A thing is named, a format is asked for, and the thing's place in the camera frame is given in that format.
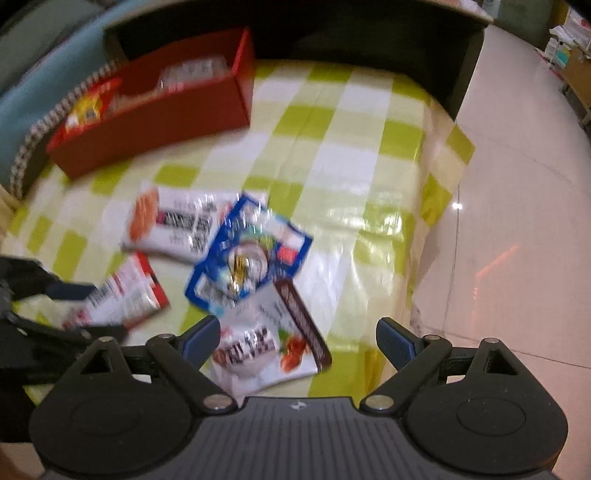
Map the red white barcode snack packet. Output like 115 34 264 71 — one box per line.
62 252 171 331

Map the cluttered storage rack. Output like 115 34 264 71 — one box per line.
547 4 591 117

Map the blue snack packet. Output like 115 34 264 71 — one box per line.
184 191 314 317

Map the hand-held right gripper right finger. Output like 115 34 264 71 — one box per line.
360 316 527 412

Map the green white checked tablecloth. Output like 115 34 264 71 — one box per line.
0 60 477 409

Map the white brown-banded snack packet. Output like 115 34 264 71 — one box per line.
211 279 334 403

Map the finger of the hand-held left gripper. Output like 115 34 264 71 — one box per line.
0 313 131 371
0 256 100 304

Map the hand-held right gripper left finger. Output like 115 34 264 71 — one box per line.
69 316 234 412

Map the teal houndstooth-trimmed sofa cover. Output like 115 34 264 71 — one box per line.
0 18 122 200

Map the red yellow snack bag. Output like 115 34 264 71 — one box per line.
62 78 122 138

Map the white orange snack packet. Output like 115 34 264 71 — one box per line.
121 184 242 265

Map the red cardboard box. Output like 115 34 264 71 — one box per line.
46 27 256 181

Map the dark glass-topped coffee table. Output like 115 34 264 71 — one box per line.
103 0 496 121

